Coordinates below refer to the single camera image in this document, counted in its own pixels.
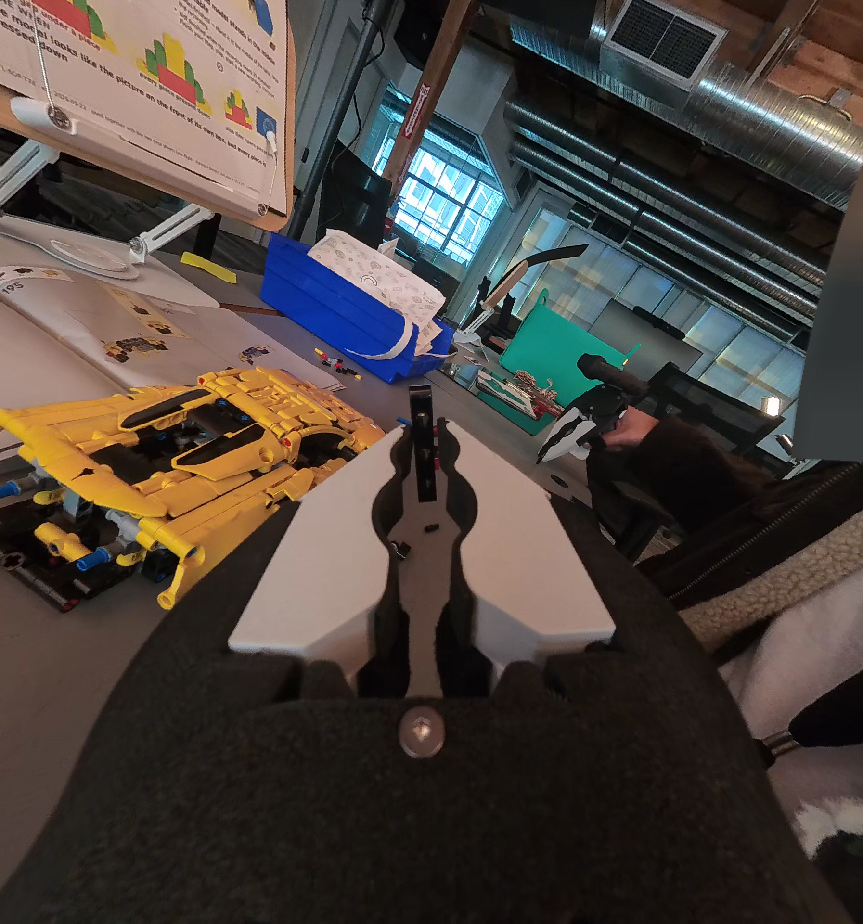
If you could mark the wooden post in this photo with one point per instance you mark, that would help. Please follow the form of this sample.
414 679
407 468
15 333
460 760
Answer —
431 79

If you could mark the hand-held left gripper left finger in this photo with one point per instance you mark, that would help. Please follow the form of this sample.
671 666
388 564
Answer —
316 577

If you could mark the small brick model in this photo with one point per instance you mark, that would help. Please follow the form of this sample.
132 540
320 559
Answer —
525 393

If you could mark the person's fleece-lined jacket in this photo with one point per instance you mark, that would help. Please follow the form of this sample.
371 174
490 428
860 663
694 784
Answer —
799 613

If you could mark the small black brick piece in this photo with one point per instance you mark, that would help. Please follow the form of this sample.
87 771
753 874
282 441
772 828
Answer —
400 550

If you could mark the blue plastic bin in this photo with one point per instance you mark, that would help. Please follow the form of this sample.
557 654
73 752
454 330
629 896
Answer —
316 296

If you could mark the yellow tape strip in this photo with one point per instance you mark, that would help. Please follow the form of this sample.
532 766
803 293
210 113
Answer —
207 265

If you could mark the silver ventilation duct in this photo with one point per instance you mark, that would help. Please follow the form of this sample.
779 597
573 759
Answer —
763 108

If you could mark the ribbed metal pipes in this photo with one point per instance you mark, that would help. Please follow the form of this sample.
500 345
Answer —
619 180

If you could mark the ceiling vent grille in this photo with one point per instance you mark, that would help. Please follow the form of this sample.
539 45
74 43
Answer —
662 36

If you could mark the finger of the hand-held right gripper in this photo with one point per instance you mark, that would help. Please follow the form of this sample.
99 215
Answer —
575 426
572 449

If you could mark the grey desk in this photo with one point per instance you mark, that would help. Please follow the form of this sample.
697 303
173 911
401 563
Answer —
41 650

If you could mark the yellow toy brick car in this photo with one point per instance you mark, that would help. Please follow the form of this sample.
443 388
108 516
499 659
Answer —
186 476

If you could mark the black pole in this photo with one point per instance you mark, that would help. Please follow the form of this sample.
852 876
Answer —
344 94

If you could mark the black mesh chair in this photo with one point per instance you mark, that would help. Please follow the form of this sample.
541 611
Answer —
720 411

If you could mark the paned window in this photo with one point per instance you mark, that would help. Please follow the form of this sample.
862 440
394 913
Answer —
446 202

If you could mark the black brick beam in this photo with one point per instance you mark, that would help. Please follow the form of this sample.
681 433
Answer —
422 447

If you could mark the open instruction booklet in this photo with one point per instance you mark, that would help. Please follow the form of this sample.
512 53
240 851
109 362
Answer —
77 325

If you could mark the printed instruction sheet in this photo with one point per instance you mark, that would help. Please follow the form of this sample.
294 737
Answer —
150 86

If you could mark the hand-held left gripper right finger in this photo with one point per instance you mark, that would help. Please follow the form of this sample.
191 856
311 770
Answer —
518 563

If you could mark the black monitor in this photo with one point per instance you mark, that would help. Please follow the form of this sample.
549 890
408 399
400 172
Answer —
352 202

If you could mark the scattered coloured brick pieces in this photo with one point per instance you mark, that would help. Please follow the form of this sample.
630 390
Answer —
337 364

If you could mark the patterned paper bag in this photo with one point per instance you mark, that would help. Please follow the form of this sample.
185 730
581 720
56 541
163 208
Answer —
373 281

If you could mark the teal bag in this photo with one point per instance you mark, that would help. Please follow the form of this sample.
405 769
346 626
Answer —
547 346

